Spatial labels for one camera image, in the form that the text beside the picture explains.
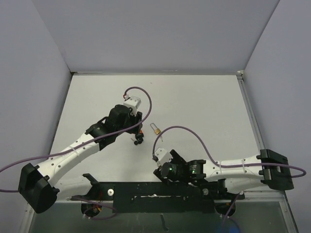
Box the orange black padlock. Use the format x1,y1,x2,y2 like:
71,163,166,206
135,130,144,140

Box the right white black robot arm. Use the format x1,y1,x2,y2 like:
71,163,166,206
154,148,294,199

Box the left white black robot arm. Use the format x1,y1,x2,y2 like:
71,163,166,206
18,103,142,214

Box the black head keys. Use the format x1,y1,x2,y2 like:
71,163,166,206
131,137,143,146

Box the middle brass padlock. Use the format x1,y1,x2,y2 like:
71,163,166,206
150,123,161,135

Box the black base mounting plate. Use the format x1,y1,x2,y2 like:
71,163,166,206
71,182,236,216

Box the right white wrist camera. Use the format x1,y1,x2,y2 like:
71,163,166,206
155,148,172,167

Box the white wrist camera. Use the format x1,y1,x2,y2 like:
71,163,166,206
155,148,172,167
123,96,141,116

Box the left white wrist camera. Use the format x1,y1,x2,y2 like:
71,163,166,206
123,96,141,116

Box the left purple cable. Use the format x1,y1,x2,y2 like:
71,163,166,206
0,86,153,194

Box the aluminium frame rail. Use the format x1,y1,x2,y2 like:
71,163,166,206
236,70,298,233

